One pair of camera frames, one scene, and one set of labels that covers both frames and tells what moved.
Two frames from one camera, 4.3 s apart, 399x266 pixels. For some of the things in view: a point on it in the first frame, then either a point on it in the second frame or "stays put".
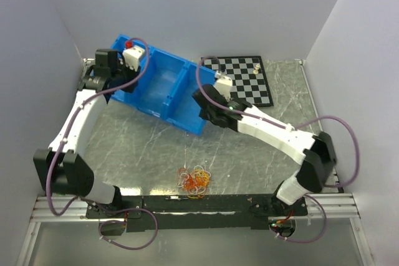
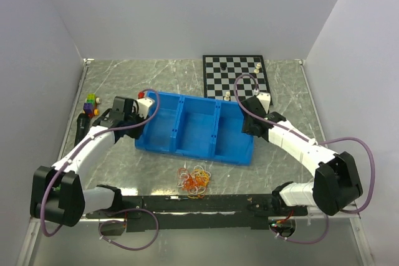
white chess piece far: [256, 71] stays put
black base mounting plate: [189, 213] stays put
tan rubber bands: [203, 177] stays put
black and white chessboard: [249, 80] stays put
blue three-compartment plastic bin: [166, 86] → [202, 128]
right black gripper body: [205, 115] → [246, 126]
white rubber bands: [196, 180] stays put
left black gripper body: [124, 75] → [134, 118]
